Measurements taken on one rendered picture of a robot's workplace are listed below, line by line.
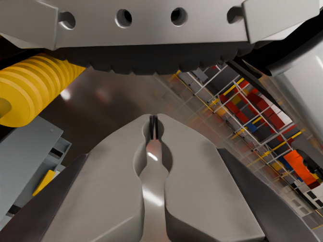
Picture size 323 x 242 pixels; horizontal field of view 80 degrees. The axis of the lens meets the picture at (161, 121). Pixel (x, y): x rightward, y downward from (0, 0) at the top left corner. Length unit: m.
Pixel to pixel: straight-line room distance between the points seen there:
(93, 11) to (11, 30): 0.07
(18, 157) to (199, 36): 0.51
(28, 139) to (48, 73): 0.37
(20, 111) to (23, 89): 0.02
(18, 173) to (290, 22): 0.55
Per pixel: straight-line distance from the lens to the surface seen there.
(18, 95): 0.24
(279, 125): 5.50
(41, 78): 0.27
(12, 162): 0.57
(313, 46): 0.42
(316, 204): 8.68
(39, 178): 0.67
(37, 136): 0.64
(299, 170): 4.14
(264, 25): 0.19
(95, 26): 0.18
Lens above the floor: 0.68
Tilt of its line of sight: 21 degrees down
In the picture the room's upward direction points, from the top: 48 degrees clockwise
